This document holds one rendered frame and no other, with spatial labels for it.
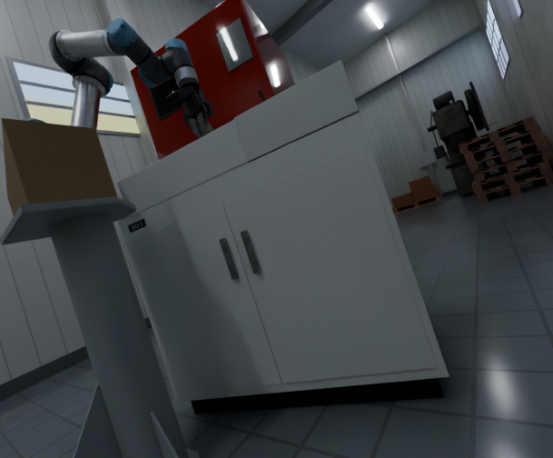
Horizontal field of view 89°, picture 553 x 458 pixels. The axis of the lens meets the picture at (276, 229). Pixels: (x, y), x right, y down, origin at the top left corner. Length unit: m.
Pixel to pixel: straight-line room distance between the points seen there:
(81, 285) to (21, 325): 2.52
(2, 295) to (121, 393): 2.58
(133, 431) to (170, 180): 0.75
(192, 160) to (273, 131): 0.30
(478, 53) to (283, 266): 10.29
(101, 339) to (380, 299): 0.77
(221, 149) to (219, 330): 0.61
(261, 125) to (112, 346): 0.75
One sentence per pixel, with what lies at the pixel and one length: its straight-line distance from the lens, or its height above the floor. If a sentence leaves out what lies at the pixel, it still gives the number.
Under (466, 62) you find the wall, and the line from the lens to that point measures 10.82.
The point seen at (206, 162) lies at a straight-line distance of 0.98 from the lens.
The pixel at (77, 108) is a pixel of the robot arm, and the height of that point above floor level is 1.27.
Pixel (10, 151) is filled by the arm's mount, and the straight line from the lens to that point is 1.00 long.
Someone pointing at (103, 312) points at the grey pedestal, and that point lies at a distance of 0.93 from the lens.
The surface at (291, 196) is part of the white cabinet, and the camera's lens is 0.84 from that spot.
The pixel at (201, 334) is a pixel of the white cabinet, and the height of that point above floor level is 0.32.
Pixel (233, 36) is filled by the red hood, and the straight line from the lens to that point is 1.78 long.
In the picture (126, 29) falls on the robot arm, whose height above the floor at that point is 1.31.
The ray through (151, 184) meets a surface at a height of 0.89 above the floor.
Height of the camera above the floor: 0.58
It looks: 1 degrees up
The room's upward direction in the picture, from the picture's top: 18 degrees counter-clockwise
